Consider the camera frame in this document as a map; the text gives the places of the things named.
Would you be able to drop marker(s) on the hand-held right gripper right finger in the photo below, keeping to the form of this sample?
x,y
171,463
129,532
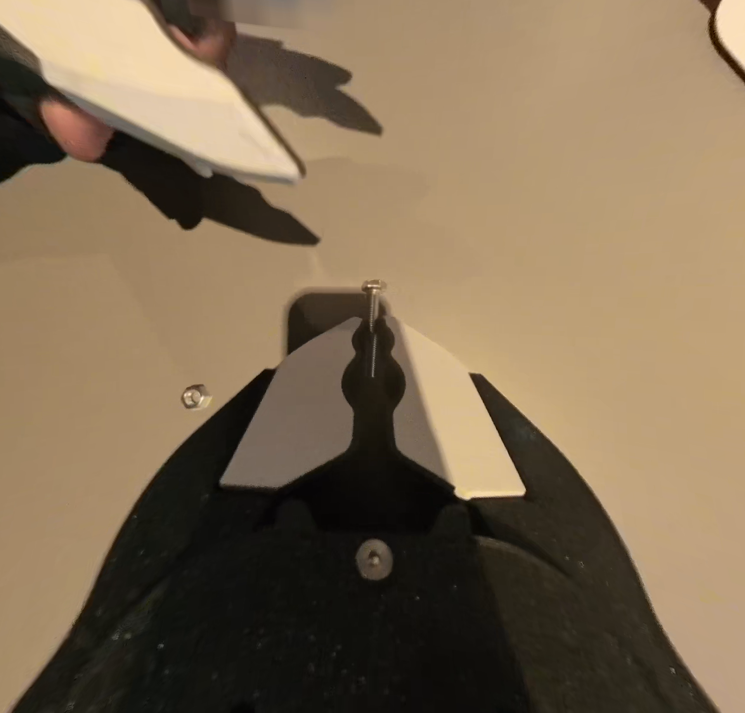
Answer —
x,y
448,427

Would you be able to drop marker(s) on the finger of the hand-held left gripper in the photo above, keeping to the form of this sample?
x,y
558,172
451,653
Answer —
x,y
128,78

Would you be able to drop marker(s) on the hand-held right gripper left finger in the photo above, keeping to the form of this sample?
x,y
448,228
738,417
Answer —
x,y
291,416

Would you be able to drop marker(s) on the silver hex nut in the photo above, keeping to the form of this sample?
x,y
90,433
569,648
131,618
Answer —
x,y
195,397

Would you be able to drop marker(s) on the silver bolt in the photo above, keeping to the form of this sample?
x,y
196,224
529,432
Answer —
x,y
372,305

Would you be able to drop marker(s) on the person's left hand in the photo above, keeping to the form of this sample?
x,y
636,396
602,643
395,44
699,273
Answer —
x,y
75,134

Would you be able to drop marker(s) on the white stand base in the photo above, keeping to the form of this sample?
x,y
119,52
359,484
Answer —
x,y
732,32

